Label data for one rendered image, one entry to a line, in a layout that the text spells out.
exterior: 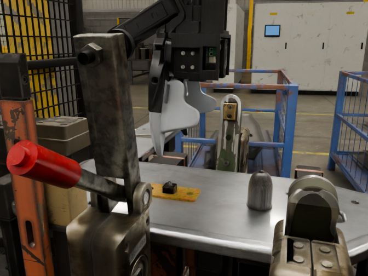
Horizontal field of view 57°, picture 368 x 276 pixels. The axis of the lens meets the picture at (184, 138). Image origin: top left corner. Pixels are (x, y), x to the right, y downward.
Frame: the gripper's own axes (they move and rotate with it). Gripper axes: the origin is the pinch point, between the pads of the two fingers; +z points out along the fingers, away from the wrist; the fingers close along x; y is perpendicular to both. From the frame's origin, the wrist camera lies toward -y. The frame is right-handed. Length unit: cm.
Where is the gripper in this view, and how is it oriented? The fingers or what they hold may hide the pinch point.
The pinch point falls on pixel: (169, 138)
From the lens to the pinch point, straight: 46.4
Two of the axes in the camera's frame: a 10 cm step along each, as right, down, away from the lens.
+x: 3.0, -2.6, 9.2
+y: 9.5, 1.0, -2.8
